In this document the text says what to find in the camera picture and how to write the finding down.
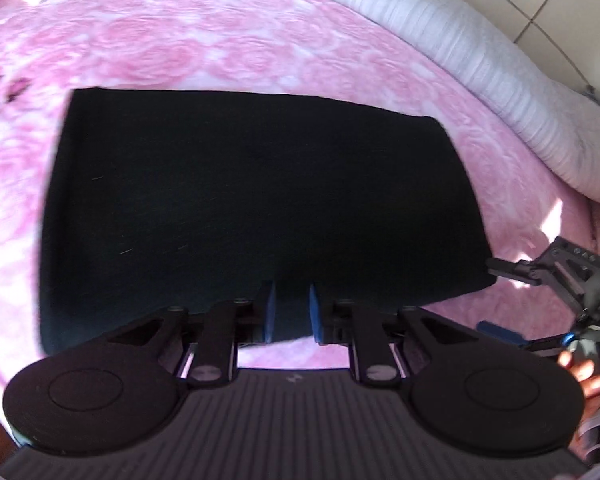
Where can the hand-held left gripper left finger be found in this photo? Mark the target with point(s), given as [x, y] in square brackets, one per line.
[269, 310]

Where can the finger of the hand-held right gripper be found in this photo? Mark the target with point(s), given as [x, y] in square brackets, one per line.
[502, 334]
[515, 270]

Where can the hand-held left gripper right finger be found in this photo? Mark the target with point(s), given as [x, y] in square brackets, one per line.
[314, 312]

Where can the black knit cardigan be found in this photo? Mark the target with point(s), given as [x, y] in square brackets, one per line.
[255, 200]

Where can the person's right hand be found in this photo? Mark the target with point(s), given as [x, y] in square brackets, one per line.
[597, 380]

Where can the striped lilac duvet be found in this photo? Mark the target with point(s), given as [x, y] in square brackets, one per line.
[480, 60]

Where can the white wardrobe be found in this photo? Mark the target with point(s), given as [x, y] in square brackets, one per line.
[545, 5]

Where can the pink floral blanket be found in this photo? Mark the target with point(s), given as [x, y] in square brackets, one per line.
[230, 45]

